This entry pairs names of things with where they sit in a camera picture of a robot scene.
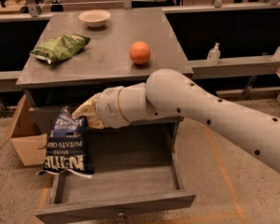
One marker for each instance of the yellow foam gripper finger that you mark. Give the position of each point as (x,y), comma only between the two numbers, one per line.
(88,111)

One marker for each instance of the blue chip bag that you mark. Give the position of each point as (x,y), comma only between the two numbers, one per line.
(67,149)

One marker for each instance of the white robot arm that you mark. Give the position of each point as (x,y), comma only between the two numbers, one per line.
(168,94)

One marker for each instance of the closed grey top drawer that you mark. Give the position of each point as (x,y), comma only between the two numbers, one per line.
(45,116)

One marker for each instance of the green chip bag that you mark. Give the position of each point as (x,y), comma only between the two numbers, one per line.
(60,48)

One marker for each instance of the open grey middle drawer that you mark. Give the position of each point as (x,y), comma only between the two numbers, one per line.
(135,172)

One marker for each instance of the cardboard box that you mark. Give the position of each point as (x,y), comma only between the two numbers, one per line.
(25,136)

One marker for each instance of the orange ball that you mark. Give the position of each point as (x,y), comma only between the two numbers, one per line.
(140,52)

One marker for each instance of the grey metal railing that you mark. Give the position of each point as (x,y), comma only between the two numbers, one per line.
(195,22)

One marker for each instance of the white bowl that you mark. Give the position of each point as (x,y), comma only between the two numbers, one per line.
(94,18)

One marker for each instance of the clear sanitizer pump bottle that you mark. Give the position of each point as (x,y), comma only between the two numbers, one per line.
(213,55)

